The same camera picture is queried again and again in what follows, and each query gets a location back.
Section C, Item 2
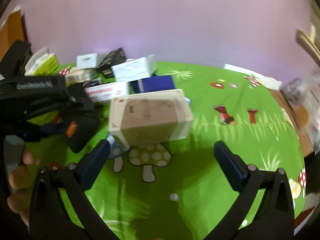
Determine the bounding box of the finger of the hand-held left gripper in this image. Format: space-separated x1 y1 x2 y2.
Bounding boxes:
25 87 95 121
25 123 66 141

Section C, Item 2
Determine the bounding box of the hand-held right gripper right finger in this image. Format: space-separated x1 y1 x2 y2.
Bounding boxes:
213 141 295 240

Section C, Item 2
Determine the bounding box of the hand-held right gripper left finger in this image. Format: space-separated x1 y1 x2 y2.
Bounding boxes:
29 139 111 240

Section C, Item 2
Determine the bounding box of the beige box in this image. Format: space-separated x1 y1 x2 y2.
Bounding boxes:
65 68 97 83

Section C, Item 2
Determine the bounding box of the large tan cardboard box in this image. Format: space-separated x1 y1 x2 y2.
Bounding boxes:
108 89 195 147

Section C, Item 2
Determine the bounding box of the navy blue box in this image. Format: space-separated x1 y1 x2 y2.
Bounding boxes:
131 74 176 93

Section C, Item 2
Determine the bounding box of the person's left hand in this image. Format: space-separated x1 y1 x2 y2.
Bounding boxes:
7 150 42 227

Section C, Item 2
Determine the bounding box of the yellow-green box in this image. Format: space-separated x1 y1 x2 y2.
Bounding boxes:
24 46 60 77

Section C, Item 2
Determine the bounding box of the red and white box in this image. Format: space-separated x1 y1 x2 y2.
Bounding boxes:
83 81 130 103

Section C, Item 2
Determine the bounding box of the small white box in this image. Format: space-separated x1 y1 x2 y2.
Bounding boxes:
76 53 106 70

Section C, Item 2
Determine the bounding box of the green mushroom printed blanket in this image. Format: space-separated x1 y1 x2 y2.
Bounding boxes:
25 61 307 240

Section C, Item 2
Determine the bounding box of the black box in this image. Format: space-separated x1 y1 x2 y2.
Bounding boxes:
97 47 126 78

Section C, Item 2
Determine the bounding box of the brown cardboard carton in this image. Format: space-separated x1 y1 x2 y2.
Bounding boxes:
0 4 28 61

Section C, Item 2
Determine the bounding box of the white rectangular box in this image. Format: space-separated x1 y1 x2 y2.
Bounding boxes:
111 54 157 82

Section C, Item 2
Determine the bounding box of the wooden side table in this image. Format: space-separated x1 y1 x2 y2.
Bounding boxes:
268 88 315 157

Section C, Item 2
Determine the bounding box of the clear plastic bag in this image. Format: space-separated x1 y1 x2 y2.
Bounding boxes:
281 73 320 154

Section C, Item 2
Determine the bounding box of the gold picture frame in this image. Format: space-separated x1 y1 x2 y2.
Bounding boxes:
295 22 320 67

